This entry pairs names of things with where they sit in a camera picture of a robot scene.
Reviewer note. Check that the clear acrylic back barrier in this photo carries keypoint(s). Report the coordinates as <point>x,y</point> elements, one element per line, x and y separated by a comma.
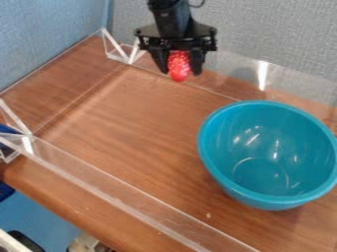
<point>235,78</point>

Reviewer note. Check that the blue plastic bowl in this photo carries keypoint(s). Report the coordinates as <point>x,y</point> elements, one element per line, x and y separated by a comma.
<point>268,153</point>

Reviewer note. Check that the red strawberry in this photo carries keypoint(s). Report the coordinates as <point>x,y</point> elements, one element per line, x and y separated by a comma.
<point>179,68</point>

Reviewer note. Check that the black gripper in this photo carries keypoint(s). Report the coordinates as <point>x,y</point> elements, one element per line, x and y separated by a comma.
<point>175,31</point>

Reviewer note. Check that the clear acrylic front barrier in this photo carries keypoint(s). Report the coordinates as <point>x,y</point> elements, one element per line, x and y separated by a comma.
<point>119,214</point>

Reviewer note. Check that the clear acrylic corner bracket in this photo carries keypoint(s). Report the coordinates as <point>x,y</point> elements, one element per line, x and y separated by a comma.
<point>119,51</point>

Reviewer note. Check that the clear acrylic barrier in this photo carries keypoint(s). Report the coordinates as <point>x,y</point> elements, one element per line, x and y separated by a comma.
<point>235,78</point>
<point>119,214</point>

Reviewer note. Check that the black white object below table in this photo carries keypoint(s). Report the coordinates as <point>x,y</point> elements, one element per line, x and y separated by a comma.
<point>10,244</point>

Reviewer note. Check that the clear acrylic left bracket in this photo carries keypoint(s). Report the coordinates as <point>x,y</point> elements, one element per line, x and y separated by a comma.
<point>13,131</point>

